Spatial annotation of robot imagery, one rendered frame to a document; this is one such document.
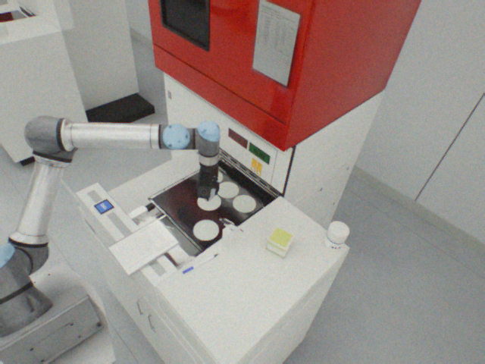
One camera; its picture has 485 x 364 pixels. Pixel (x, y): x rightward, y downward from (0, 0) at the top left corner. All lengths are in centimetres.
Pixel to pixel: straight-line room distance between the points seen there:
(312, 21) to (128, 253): 93
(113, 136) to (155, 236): 42
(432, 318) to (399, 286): 25
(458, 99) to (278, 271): 177
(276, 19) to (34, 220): 98
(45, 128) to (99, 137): 14
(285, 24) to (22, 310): 110
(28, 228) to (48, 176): 18
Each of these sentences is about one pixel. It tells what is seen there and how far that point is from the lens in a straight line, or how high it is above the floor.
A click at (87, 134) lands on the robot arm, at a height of 138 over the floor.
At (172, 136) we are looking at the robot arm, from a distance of 102.
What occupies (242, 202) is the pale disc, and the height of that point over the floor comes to 90.
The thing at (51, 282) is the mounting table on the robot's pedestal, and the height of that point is 82.
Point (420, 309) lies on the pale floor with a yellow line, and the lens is 257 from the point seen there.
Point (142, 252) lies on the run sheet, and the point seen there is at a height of 97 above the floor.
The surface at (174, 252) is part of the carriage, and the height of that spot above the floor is 88.
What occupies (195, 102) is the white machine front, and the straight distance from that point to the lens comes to 165.
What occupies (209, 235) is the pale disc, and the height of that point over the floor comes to 90.
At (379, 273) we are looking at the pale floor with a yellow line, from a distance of 258.
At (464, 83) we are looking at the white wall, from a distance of 256.
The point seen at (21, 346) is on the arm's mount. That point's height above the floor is 98.
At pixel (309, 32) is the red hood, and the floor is 165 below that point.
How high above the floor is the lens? 201
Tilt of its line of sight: 45 degrees down
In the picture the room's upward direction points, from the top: 6 degrees clockwise
